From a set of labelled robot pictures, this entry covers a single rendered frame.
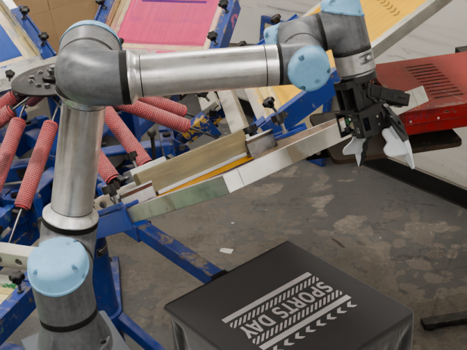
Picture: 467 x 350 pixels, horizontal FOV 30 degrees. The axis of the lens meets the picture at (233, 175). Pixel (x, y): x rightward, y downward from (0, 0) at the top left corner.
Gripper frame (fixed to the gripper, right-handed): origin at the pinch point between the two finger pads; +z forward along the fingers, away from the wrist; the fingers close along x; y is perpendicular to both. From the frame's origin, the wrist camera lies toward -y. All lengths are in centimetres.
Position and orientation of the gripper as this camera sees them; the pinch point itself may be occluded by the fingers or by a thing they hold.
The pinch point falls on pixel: (388, 167)
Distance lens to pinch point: 177.1
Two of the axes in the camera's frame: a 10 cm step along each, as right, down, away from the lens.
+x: 5.7, 0.5, -8.2
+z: 2.7, 9.3, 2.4
